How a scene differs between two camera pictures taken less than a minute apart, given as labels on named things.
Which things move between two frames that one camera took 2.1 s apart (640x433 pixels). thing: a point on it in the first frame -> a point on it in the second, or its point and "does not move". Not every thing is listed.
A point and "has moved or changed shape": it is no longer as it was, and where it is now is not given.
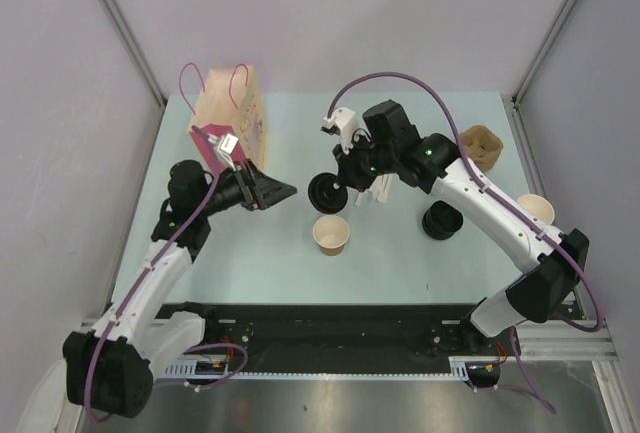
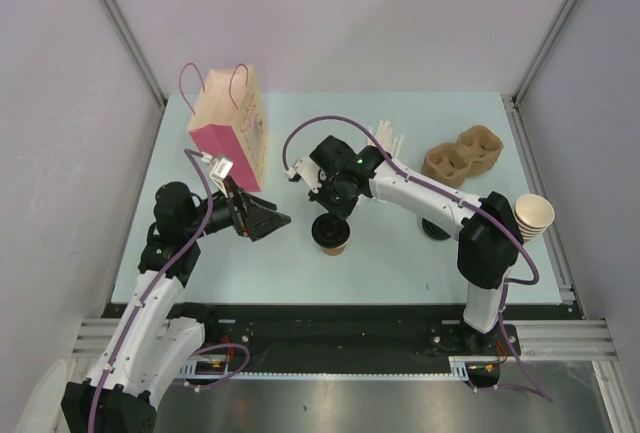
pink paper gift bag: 228,116 does not move
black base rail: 341,338 does not move
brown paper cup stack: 539,206 does not move
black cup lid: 326,194 has moved or changed shape
